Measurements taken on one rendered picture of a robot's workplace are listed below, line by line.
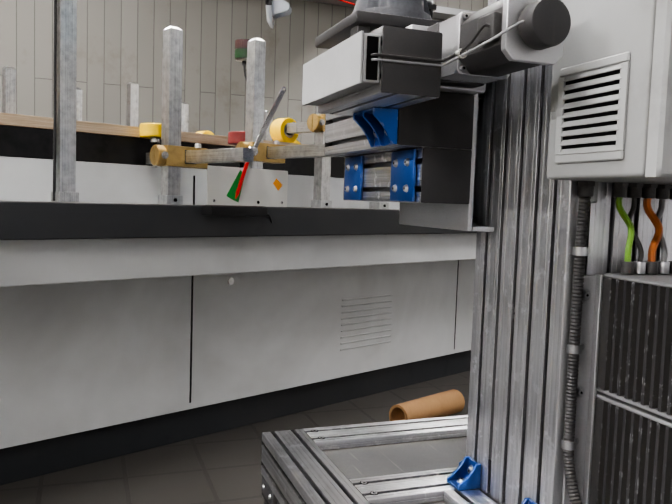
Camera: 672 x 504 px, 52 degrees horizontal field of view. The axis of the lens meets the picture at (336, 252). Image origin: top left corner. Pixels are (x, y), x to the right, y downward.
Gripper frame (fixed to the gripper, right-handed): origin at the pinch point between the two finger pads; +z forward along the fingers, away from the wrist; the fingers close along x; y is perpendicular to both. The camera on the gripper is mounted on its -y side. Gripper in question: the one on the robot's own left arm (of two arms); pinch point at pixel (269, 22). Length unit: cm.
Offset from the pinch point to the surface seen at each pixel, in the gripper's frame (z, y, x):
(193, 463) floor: 116, -18, 3
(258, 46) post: 4.3, -4.0, 7.3
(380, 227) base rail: 52, 30, 41
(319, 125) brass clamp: 22.8, 11.3, 23.0
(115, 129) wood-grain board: 27.6, -39.4, -0.3
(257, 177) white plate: 38.7, -3.3, 6.9
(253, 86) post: 14.8, -4.9, 6.7
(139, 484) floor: 116, -28, -12
